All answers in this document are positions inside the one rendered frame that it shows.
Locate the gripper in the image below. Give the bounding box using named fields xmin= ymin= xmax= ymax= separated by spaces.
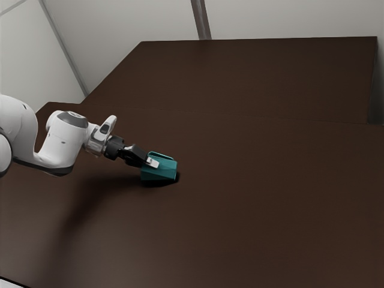
xmin=104 ymin=135 xmax=160 ymax=169

